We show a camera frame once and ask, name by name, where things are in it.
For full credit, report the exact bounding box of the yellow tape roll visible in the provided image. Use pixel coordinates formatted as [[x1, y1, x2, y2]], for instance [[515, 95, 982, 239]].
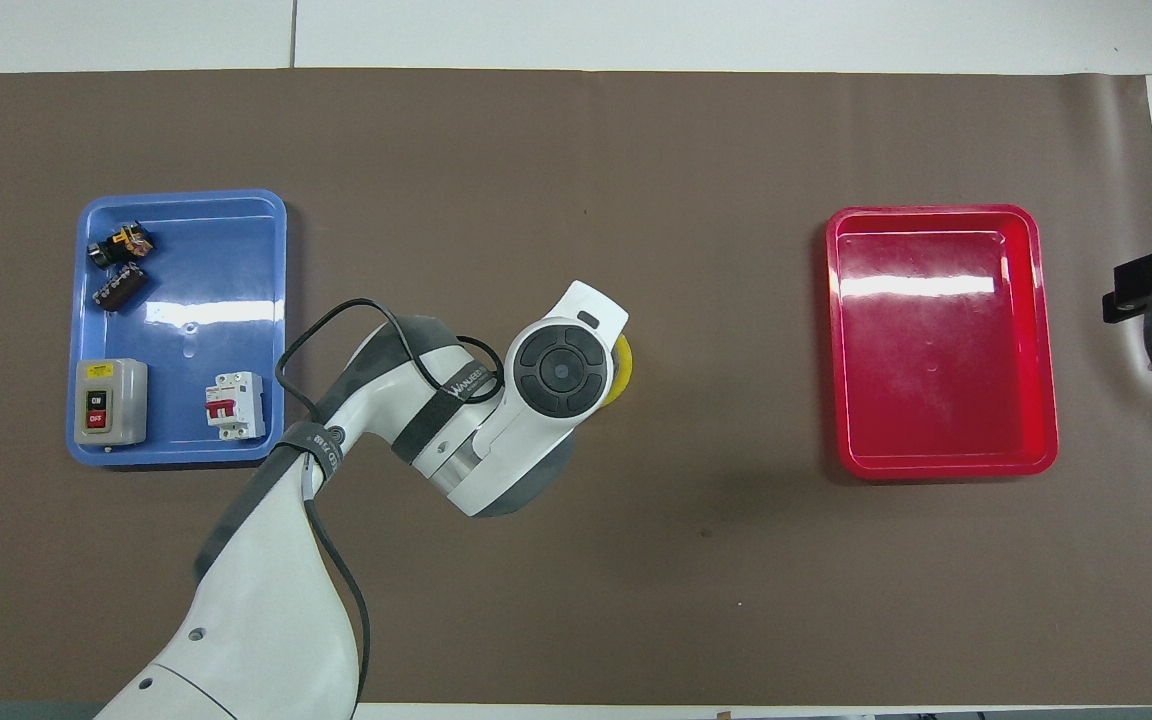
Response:
[[603, 334, 635, 408]]

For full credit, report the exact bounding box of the red plastic tray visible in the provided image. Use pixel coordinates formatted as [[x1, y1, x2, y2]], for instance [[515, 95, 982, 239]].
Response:
[[824, 204, 1060, 481]]

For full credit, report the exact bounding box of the white circuit breaker red lever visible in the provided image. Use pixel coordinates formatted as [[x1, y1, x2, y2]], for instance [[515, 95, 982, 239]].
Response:
[[203, 370, 268, 442]]

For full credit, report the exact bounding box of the blue plastic tray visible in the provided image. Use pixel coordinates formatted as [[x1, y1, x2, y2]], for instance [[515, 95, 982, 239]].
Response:
[[67, 189, 289, 468]]

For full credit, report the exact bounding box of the brown and black small component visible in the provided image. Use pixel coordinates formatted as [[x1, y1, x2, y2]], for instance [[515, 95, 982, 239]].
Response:
[[93, 263, 149, 314]]

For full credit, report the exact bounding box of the black and yellow small component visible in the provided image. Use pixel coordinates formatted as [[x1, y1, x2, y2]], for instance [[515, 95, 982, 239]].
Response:
[[87, 220, 156, 270]]

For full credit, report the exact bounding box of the grey on-off switch box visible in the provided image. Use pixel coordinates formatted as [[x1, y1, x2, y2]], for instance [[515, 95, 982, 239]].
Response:
[[73, 357, 150, 448]]

